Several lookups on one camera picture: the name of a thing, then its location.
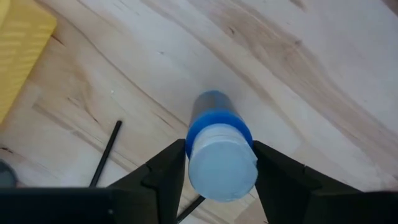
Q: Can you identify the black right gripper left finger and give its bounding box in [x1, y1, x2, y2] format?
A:
[107, 138, 187, 224]

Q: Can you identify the yellow plastic tray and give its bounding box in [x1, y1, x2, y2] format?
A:
[0, 0, 58, 124]

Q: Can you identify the black paint brush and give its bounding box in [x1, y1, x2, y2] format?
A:
[89, 120, 123, 189]

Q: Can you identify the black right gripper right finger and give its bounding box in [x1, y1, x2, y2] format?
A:
[252, 140, 363, 224]

